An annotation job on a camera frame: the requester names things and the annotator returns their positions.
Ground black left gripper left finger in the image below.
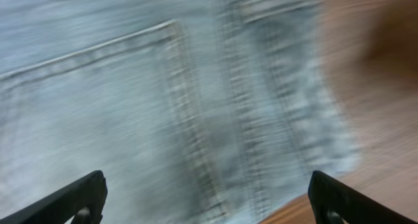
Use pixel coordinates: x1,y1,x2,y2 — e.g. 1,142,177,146
1,170,108,224

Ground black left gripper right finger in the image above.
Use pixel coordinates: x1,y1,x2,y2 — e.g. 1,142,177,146
308,170,417,224

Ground light blue denim shorts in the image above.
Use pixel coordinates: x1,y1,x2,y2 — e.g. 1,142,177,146
1,0,359,223

